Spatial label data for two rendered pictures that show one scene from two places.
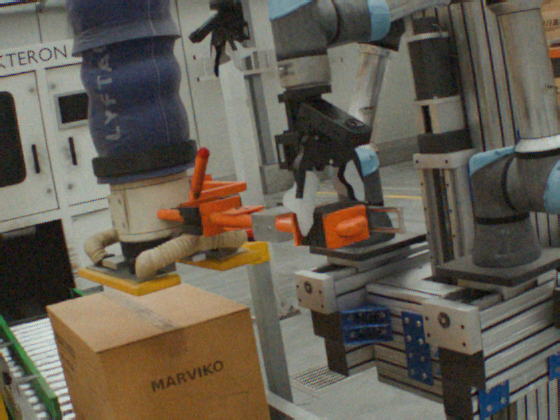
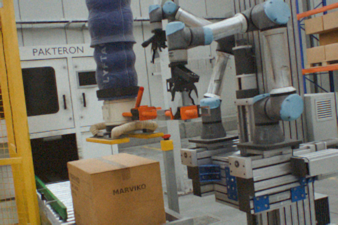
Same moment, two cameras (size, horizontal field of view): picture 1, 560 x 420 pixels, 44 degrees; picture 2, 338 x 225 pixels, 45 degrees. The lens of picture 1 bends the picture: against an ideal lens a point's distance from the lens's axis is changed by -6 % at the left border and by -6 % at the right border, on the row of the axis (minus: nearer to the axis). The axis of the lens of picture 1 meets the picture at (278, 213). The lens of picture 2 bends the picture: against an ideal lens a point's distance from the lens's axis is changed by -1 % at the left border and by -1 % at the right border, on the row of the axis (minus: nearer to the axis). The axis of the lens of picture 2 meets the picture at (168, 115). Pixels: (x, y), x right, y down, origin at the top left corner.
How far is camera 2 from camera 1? 0.59 m
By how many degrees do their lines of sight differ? 7
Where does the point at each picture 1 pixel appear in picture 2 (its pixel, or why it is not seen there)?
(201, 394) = (134, 198)
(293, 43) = (174, 44)
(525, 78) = (274, 63)
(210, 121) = (158, 96)
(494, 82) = not seen: hidden behind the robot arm
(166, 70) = (129, 56)
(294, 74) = (173, 56)
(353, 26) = (197, 39)
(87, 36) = (97, 38)
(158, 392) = (115, 195)
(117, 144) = (107, 84)
